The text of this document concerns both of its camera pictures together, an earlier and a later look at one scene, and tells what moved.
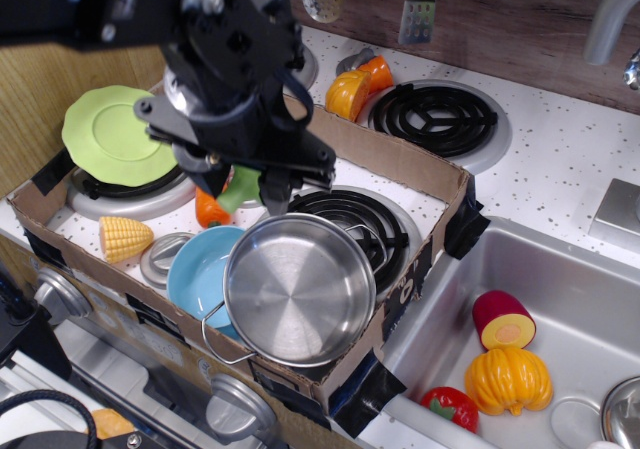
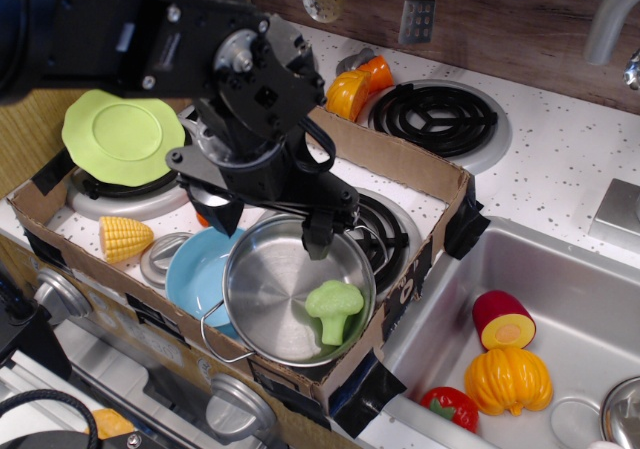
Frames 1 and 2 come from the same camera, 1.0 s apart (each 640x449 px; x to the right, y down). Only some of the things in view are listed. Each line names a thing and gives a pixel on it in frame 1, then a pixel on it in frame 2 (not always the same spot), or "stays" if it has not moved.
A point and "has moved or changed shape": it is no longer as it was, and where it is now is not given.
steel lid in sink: [621, 414] stays
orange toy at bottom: [109, 424] stays
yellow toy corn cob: [122, 238] stays
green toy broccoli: [244, 187] has moved or changed shape
